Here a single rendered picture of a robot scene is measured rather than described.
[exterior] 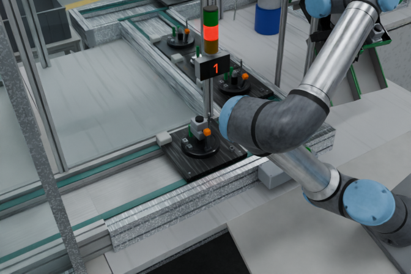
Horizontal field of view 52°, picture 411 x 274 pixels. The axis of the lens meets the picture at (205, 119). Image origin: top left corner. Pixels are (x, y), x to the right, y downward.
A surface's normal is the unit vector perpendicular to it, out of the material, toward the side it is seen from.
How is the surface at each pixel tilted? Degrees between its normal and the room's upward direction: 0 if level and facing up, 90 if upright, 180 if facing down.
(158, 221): 90
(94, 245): 90
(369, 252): 0
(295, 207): 0
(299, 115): 47
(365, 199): 42
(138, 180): 0
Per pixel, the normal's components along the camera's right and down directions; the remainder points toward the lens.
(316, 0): -0.76, 0.41
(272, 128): -0.43, 0.07
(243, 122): -0.78, -0.09
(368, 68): 0.23, -0.16
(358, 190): -0.60, -0.38
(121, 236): 0.51, 0.51
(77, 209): -0.03, -0.79
